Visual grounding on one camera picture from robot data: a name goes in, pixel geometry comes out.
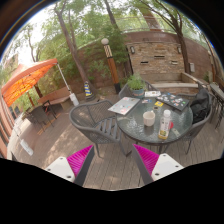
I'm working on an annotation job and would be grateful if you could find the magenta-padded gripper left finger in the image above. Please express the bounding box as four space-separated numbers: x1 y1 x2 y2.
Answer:
44 144 96 187

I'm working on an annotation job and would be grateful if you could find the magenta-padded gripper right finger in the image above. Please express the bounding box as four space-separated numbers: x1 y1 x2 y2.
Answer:
131 143 185 186

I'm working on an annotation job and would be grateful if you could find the clear drink bottle white cap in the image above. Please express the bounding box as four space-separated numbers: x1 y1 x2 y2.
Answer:
157 109 172 140

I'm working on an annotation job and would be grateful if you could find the white ribbed mug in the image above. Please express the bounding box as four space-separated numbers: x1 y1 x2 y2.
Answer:
142 110 157 127

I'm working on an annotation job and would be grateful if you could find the grey wicker armchair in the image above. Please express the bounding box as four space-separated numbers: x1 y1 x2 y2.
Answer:
118 80 158 99
173 98 214 155
68 99 133 158

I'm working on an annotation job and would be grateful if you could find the silver laptop with stickers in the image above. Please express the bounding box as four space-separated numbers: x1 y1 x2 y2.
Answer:
107 96 141 116

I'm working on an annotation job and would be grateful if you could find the dark patio chair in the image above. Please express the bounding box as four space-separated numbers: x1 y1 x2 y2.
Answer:
24 104 56 131

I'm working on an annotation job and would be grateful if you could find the black laptop with stickers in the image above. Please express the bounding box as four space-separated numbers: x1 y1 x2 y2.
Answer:
155 92 190 112

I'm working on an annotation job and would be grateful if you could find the white booklet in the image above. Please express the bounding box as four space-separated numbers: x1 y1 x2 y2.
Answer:
144 90 162 98

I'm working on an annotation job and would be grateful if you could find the wooden bench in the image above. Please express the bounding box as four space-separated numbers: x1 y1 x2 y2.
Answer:
37 85 72 109

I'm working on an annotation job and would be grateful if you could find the blue yellow striped bollard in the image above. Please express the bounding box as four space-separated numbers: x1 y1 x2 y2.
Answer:
83 80 94 98

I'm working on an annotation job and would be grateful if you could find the black backpack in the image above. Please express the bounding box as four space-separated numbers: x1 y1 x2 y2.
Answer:
189 88 212 124

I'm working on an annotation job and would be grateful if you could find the green plant in blue pot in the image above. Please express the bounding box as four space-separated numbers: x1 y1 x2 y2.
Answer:
126 73 148 98

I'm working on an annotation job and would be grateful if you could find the black metal chair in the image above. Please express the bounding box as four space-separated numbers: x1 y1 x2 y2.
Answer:
213 96 224 129

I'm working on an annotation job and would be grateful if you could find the orange patio umbrella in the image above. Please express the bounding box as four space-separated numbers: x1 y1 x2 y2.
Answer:
0 58 80 108

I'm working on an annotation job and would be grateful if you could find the round dark patio table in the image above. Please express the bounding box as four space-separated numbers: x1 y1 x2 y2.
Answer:
209 82 224 101

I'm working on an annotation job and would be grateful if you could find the wooden lamp post white globe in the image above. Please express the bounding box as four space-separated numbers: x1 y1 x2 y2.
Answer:
100 37 122 94

